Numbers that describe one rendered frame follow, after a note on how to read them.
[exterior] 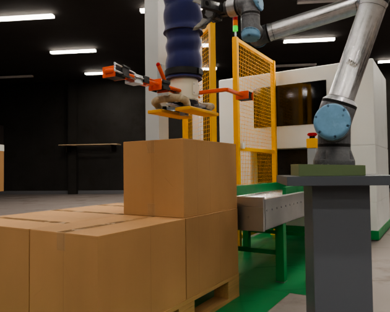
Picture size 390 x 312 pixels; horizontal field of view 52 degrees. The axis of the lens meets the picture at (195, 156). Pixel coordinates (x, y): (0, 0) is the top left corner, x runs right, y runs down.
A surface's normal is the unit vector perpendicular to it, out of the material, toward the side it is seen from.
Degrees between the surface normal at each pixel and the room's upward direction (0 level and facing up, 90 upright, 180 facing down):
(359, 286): 90
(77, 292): 90
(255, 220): 90
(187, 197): 90
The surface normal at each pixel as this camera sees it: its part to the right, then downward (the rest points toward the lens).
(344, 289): -0.11, -0.04
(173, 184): -0.53, -0.02
